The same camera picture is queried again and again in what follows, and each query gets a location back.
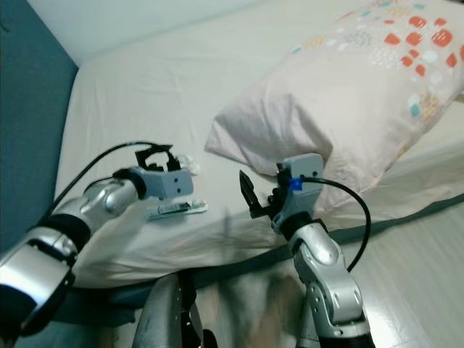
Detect white pen-shaped tube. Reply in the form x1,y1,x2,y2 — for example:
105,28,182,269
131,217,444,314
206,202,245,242
146,201,208,218

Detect pink pillow with dot print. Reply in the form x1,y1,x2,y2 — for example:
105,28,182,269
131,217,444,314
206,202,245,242
204,0,464,215

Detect dark teal upholstered headboard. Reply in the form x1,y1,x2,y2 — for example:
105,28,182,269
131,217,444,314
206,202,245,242
0,0,79,254

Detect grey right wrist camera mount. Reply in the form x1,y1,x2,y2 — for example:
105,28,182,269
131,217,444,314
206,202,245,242
272,154,325,236

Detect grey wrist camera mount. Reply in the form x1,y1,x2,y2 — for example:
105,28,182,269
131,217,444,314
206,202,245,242
272,154,325,236
145,167,195,201

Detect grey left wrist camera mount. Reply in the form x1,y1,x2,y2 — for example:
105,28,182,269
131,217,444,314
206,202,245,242
145,167,195,201

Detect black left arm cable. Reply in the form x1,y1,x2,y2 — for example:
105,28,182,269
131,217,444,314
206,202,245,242
69,140,175,225

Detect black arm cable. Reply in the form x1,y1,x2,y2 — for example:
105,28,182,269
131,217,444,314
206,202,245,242
69,140,175,225
297,176,372,273

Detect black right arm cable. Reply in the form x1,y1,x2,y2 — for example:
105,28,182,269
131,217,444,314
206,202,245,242
297,176,372,273

